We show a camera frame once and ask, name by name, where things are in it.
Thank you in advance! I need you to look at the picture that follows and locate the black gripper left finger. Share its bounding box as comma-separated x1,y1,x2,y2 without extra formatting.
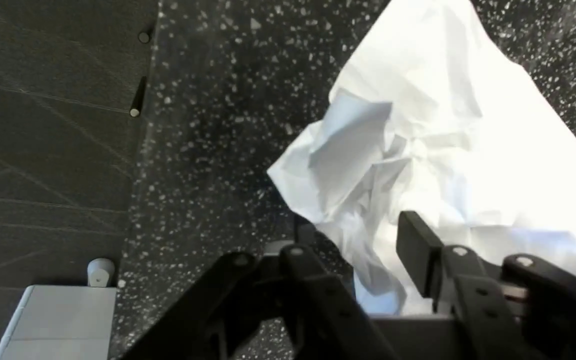
121,221,396,360

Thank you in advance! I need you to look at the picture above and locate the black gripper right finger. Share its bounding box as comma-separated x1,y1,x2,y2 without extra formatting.
396,210,576,360

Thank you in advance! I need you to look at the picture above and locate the plain white paper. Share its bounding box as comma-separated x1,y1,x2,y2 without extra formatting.
266,0,576,317

